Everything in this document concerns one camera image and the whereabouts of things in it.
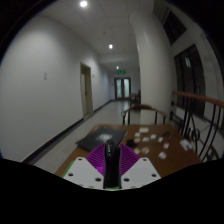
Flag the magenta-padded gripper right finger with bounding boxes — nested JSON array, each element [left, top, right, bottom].
[[119, 143, 162, 190]]

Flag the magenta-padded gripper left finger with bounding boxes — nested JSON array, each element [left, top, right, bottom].
[[62, 143, 107, 190]]

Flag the crumpled white paper piece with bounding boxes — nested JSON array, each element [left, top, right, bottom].
[[179, 138, 194, 151]]

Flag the beige side door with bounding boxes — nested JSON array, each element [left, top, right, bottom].
[[79, 62, 95, 118]]

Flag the wooden-topped metal stair railing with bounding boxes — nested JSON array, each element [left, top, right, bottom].
[[170, 90, 224, 163]]

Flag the glass double door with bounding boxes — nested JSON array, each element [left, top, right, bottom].
[[113, 76, 132, 101]]

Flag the dark framed window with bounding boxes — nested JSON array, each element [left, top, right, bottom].
[[173, 43, 207, 118]]

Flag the small dark upper window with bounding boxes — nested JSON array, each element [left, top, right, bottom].
[[161, 9, 188, 46]]

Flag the round ceiling lights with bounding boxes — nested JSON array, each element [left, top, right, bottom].
[[78, 0, 121, 71]]

